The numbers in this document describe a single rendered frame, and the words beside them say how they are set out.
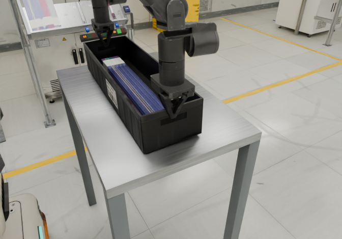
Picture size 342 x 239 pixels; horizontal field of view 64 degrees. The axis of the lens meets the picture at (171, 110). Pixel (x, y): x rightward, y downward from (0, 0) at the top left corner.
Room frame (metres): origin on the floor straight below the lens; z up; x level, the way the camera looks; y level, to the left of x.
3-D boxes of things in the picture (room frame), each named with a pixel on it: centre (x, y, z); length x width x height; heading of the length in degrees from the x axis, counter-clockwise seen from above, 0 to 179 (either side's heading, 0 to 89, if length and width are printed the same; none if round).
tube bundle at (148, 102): (0.81, 0.13, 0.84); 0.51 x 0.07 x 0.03; 28
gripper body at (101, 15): (1.06, 0.26, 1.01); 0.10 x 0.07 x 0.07; 28
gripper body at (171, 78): (0.56, 0.00, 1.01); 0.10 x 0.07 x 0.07; 28
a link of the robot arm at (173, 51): (0.56, -0.01, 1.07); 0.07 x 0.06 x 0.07; 110
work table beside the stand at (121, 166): (0.82, 0.11, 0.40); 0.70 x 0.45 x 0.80; 28
